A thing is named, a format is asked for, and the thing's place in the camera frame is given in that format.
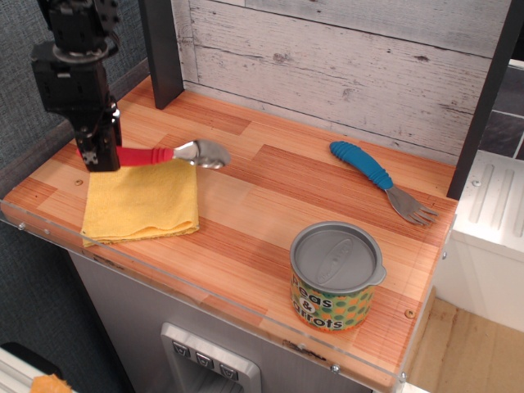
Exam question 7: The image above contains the peas and carrots can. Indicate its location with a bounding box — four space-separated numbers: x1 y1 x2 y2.
290 221 386 332

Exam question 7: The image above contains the orange object bottom left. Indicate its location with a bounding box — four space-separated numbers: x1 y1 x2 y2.
29 374 73 393

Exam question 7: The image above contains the silver dispenser panel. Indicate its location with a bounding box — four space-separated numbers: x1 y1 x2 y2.
160 323 262 392

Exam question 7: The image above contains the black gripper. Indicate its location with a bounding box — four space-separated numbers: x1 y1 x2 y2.
30 42 121 172

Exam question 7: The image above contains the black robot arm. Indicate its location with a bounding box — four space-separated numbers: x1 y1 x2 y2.
30 1 122 172

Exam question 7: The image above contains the yellow folded cloth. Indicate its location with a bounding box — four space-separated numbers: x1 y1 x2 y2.
80 160 200 247

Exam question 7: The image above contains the white ridged side counter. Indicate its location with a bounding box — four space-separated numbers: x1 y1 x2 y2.
433 151 523 331

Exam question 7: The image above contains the red handled metal spoon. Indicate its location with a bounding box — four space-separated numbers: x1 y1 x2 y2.
76 139 233 169

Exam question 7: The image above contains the grey toy fridge cabinet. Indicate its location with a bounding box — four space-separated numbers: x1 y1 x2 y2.
70 254 370 392

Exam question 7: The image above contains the black right vertical post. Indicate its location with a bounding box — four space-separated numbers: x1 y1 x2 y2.
446 0 523 201

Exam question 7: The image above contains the blue handled metal fork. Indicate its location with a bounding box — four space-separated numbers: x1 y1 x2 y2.
329 141 438 226

